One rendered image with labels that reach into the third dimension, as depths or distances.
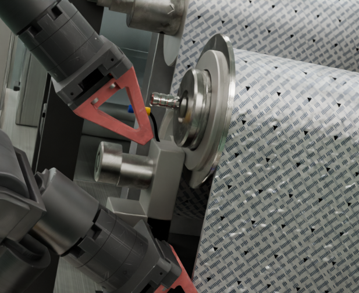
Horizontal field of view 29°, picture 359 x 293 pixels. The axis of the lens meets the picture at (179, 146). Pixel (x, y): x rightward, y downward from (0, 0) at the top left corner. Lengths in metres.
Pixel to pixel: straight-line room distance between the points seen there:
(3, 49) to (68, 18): 0.98
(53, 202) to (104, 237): 0.05
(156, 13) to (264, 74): 0.27
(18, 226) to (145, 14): 0.39
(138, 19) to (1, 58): 0.77
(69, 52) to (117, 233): 0.16
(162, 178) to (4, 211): 0.20
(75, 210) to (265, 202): 0.17
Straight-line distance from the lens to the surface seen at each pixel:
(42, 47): 0.63
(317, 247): 0.67
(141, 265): 0.60
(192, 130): 0.63
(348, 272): 0.70
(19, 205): 0.53
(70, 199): 0.58
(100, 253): 0.59
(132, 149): 1.03
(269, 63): 0.65
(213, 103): 0.62
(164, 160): 0.68
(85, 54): 0.63
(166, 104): 0.67
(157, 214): 0.70
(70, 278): 1.13
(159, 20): 0.87
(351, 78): 0.69
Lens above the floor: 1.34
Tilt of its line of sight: 11 degrees down
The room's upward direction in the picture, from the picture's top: 12 degrees clockwise
